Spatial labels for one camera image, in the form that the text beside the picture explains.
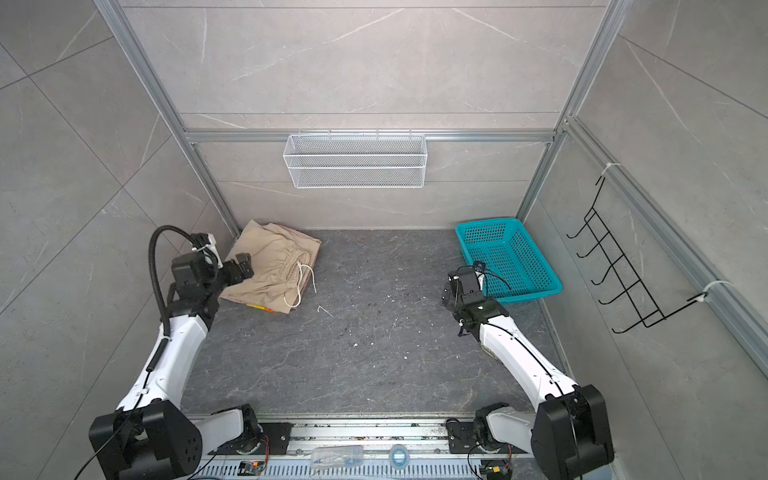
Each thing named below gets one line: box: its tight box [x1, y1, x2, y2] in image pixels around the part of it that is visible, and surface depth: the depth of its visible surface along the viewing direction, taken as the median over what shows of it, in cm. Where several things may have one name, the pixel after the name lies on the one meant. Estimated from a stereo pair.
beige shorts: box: [219, 219, 322, 314], surface depth 99 cm
